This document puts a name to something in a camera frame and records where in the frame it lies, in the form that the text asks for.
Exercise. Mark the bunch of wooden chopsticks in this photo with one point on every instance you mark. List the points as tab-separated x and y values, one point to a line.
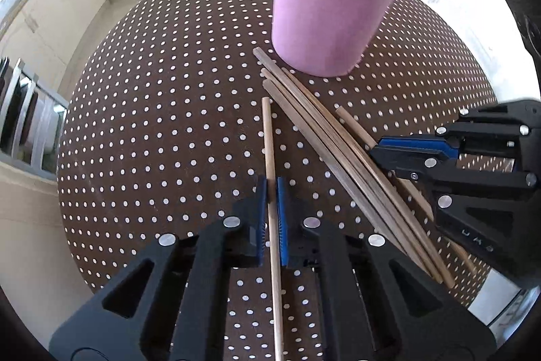
321	137

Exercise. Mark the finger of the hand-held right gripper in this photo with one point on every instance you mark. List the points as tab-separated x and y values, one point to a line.
410	162
422	143

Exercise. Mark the brown polka dot tablecloth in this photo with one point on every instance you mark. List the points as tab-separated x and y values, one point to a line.
169	132

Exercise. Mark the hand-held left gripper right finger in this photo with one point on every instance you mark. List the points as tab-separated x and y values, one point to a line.
282	217

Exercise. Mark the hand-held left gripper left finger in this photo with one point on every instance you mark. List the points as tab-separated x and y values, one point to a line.
263	200

